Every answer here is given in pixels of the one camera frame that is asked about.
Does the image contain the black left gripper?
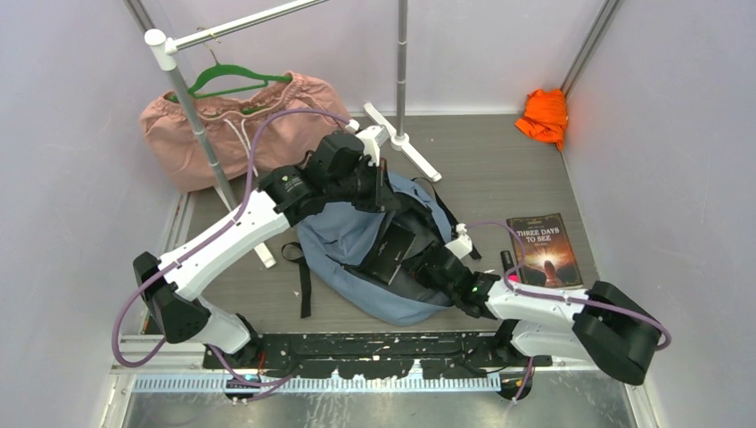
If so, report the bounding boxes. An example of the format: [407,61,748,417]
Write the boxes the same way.
[326,157,400,213]

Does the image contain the black notebook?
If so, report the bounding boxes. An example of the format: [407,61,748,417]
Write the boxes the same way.
[357,223,415,285]

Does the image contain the blue backpack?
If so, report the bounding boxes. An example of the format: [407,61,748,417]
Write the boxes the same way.
[281,173,458,326]

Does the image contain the Three Days to See book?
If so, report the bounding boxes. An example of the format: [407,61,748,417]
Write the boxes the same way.
[506,213,584,288]

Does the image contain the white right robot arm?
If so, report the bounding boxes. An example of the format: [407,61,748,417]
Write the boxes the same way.
[404,245,670,385]

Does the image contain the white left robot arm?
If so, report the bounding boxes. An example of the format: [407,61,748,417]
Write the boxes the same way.
[133,126,397,368]

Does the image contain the pink highlighter marker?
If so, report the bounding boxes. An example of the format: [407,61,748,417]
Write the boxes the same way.
[500,251,519,282]

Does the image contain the green clothes hanger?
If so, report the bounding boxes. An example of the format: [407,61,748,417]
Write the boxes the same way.
[165,46,293,103]

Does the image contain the orange cloth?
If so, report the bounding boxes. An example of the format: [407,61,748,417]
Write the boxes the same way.
[514,88,569,152]

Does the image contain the metal clothes rack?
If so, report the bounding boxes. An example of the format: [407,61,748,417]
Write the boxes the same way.
[143,0,443,270]

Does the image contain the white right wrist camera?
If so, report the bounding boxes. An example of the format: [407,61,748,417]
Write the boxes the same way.
[445,223,473,259]

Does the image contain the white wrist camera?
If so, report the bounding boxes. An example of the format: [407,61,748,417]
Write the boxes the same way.
[345,119,390,167]
[445,223,473,259]

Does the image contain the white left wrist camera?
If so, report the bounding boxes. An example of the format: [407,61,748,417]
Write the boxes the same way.
[345,119,390,167]

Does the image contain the pink drawstring shorts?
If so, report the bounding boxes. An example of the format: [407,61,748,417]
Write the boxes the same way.
[140,72,350,193]

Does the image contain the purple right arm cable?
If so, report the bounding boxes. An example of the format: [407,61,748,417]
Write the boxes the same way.
[463,219,673,406]

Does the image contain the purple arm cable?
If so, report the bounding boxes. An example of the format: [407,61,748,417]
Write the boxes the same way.
[111,108,356,406]
[463,219,673,406]

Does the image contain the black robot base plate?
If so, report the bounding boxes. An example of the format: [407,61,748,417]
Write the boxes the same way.
[230,332,528,380]

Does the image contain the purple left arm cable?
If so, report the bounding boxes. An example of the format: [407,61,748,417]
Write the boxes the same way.
[111,108,356,406]

